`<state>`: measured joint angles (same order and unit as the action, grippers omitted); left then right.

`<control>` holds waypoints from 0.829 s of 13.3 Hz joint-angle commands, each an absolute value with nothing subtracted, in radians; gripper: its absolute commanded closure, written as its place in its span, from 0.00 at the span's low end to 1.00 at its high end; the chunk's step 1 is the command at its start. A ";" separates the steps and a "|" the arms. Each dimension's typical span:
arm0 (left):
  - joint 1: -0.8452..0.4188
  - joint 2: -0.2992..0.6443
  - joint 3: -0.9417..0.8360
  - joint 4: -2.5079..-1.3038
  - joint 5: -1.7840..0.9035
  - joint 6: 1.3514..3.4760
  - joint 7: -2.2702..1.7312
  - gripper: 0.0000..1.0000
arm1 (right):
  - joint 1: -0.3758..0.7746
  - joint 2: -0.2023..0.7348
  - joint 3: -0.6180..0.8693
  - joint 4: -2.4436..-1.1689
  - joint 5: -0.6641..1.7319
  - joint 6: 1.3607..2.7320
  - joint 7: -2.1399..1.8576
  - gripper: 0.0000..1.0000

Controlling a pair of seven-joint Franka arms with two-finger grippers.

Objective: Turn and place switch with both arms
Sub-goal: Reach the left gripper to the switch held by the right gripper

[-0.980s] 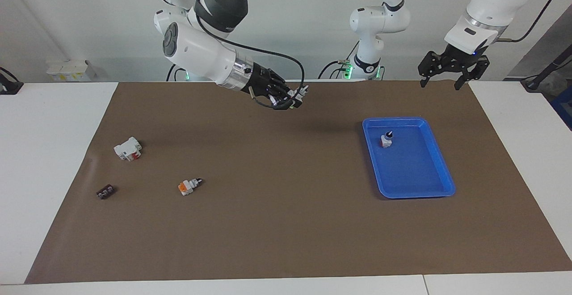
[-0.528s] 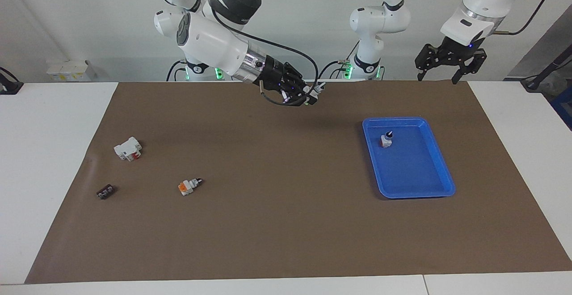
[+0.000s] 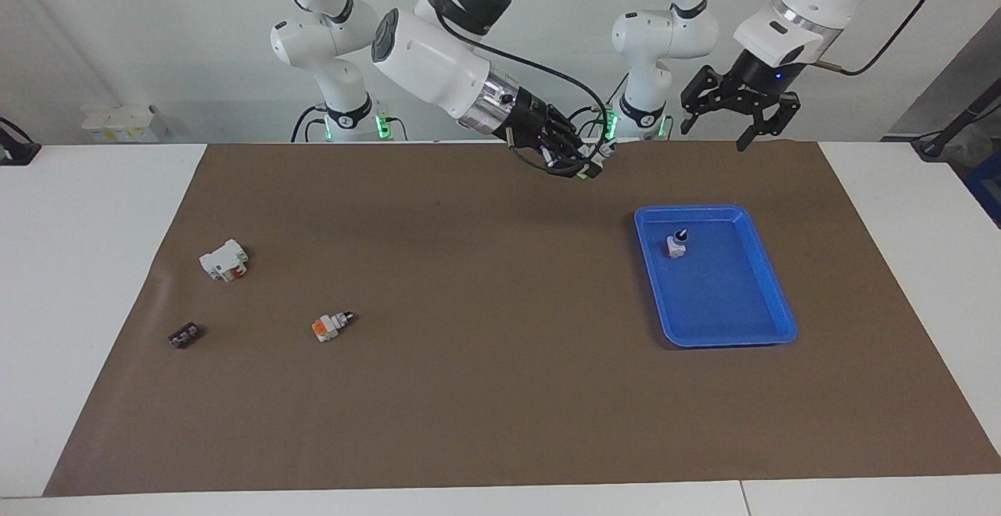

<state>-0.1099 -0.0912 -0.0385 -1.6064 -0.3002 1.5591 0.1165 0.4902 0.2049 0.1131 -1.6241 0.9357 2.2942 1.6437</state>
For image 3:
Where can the brown paper table mat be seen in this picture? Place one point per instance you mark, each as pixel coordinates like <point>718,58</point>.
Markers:
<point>485,344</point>

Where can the knob switch with orange base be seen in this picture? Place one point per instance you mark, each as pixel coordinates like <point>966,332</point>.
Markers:
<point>324,328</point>

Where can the white circuit breaker red lever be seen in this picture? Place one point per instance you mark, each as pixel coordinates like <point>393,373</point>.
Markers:
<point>219,259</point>

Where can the knob switch with red base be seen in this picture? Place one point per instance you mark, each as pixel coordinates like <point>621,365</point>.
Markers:
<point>676,247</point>

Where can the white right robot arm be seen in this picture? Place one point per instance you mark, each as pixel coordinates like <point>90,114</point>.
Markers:
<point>430,62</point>

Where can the white box in background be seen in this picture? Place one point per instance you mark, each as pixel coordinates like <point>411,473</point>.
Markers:
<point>117,121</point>

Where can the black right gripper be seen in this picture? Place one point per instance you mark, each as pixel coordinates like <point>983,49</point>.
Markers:
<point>536,121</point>

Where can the black clamp mount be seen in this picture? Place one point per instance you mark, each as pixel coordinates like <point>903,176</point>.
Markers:
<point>16,152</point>

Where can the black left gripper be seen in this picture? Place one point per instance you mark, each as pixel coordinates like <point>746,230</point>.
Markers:
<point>762,82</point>

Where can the small black terminal block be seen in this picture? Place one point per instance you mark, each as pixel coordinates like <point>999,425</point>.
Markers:
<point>184,336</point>

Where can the blue crate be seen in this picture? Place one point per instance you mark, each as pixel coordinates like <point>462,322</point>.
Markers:
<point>987,188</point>

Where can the knob switch with green base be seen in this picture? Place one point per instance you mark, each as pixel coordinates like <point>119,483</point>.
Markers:
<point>604,150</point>

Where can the blue plastic tray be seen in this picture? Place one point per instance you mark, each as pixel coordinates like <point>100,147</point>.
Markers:
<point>727,297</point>

